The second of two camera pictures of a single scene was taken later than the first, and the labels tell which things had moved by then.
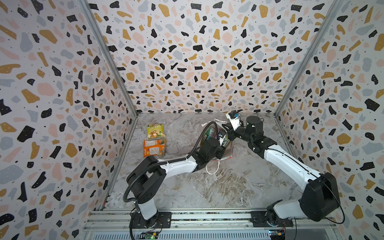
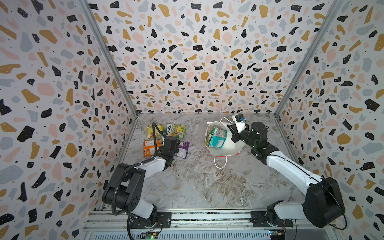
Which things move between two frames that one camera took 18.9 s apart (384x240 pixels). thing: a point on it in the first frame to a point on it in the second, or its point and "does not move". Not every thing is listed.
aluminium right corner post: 332,11 does not move
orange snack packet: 154,147 does not move
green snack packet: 209,134 to 177,130
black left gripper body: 219,154 to 176,150
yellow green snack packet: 154,130 does not move
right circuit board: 277,234 does not move
